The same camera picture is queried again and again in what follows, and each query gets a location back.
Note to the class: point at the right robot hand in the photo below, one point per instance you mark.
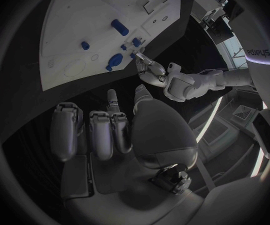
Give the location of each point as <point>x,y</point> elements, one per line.
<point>163,135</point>

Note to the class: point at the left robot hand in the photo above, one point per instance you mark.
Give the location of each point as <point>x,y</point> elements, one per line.
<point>152,73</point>

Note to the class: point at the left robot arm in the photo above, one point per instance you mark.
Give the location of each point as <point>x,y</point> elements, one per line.
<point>196,84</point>

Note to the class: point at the white task board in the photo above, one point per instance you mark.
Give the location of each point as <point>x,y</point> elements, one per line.
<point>83,28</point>

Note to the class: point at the small blue block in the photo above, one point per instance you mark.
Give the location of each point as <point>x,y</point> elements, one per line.
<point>132,55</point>
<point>123,47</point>

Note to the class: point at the blue plug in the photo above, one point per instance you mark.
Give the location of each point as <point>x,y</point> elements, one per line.
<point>136,42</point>

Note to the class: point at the long blue cylinder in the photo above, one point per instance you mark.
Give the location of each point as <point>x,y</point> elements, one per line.
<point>120,27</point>

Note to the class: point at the short blue peg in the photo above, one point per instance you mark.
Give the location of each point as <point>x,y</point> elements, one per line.
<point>85,45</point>

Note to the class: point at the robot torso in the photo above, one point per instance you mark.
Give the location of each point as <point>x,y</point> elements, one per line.
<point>259,41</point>

